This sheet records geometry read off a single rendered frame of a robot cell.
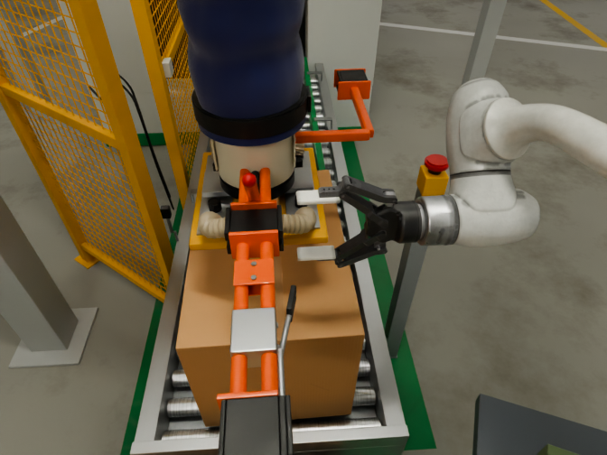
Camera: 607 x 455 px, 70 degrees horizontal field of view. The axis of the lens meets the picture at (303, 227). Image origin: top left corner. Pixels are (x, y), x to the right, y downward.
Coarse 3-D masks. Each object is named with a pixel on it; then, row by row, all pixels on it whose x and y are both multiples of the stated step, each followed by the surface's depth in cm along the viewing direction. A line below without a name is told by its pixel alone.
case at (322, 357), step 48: (336, 240) 113; (192, 288) 101; (288, 288) 101; (336, 288) 101; (192, 336) 92; (288, 336) 92; (336, 336) 92; (192, 384) 100; (288, 384) 104; (336, 384) 106
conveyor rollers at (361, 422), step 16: (320, 112) 249; (304, 128) 235; (320, 128) 235; (304, 144) 221; (368, 368) 130; (176, 384) 128; (176, 400) 123; (192, 400) 123; (368, 400) 124; (176, 416) 122; (176, 432) 116; (192, 432) 116; (208, 432) 116
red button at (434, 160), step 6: (426, 156) 126; (432, 156) 125; (438, 156) 125; (444, 156) 125; (426, 162) 123; (432, 162) 122; (438, 162) 122; (444, 162) 122; (432, 168) 122; (438, 168) 121; (444, 168) 122; (438, 174) 125
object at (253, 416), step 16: (224, 400) 51; (240, 400) 51; (256, 400) 51; (272, 400) 51; (224, 416) 50; (240, 416) 50; (256, 416) 50; (272, 416) 50; (224, 432) 49; (240, 432) 49; (256, 432) 49; (272, 432) 49; (224, 448) 47; (240, 448) 47; (256, 448) 47; (272, 448) 47
